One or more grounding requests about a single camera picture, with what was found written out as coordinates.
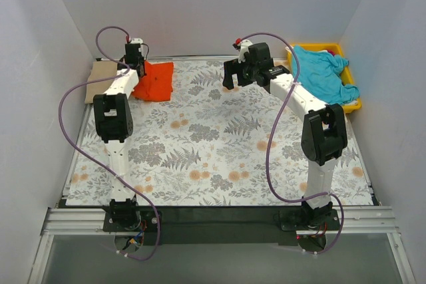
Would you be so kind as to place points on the beige folded cloth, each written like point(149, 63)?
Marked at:
point(103, 72)

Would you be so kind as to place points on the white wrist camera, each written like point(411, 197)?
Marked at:
point(137, 44)
point(242, 46)

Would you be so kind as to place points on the blue t shirt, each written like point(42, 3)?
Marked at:
point(320, 74)

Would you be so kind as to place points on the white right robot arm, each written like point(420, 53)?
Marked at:
point(324, 134)

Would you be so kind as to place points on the floral patterned table mat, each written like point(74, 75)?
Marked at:
point(212, 146)

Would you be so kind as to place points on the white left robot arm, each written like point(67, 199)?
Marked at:
point(114, 125)

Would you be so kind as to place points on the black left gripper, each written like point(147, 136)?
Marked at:
point(140, 70)

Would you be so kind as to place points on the aluminium frame rail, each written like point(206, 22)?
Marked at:
point(90, 221)

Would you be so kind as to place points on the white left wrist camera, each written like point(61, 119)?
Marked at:
point(137, 44)

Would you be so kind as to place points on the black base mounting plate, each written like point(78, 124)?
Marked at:
point(173, 225)

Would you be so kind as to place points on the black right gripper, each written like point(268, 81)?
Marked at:
point(235, 68)

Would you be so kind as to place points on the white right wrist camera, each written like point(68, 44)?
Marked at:
point(242, 46)

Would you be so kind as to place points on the orange t shirt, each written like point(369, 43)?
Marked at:
point(156, 84)

